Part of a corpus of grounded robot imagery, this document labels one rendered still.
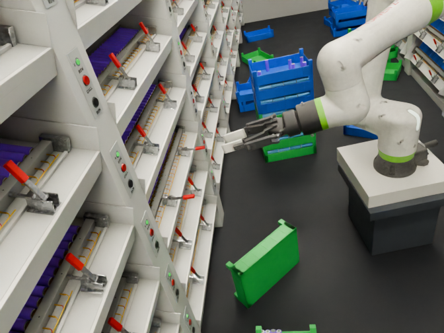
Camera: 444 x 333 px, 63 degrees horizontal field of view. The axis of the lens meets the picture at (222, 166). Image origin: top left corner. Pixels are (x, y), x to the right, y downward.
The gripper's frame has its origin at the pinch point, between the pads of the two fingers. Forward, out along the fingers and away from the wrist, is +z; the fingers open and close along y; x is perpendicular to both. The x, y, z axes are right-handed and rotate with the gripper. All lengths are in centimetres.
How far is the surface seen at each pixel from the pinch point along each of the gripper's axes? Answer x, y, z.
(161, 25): 33.6, 30.0, 14.2
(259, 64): -16, 100, -4
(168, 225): -7.9, -21.5, 21.8
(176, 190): -7.7, -6.1, 22.3
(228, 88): -44, 153, 30
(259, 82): -17, 80, -3
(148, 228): 4.6, -35.4, 17.5
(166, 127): 10.9, 1.4, 17.7
